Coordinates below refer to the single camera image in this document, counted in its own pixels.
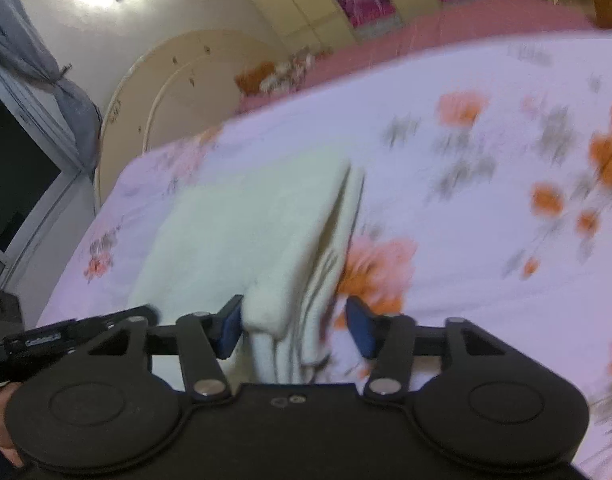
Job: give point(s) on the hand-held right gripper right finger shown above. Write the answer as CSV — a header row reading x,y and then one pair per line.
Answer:
x,y
358,327

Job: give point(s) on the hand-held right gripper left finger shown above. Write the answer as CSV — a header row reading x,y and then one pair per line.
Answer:
x,y
231,327

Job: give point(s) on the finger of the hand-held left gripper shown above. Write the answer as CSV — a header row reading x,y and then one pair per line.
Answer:
x,y
121,316

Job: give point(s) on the cream cloth garment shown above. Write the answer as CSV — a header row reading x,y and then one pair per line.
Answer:
x,y
246,220

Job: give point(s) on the floral bedsheet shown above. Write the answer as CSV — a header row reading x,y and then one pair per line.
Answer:
x,y
461,220

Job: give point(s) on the dark glass window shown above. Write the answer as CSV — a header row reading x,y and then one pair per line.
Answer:
x,y
16,175

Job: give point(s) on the cream round headboard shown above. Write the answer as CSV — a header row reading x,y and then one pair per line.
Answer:
x,y
156,90

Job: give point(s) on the grey curtain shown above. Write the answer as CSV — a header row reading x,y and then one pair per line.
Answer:
x,y
46,70

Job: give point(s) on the orange patterned pillow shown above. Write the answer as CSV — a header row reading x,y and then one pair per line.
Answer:
x,y
276,72

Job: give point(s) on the pink checked bed cover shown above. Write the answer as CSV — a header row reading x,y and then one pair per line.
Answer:
x,y
436,25

